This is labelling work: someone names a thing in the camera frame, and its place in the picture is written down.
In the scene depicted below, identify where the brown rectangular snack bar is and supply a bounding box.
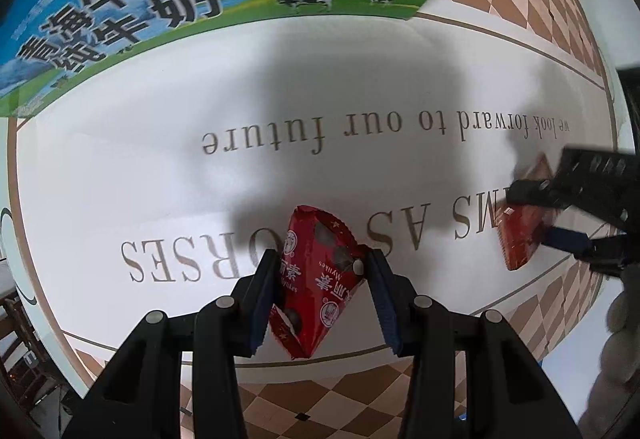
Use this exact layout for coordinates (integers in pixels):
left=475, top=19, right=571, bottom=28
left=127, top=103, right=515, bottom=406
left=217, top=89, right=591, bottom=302
left=497, top=152, right=561, bottom=272

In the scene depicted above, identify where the small red candy packet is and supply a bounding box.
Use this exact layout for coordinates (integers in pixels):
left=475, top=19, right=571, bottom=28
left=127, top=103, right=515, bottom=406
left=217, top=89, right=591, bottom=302
left=269, top=205, right=363, bottom=360

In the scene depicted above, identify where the checkered white table mat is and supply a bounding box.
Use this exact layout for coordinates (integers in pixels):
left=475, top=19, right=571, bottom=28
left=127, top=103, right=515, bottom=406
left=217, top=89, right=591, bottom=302
left=6, top=0, right=622, bottom=439

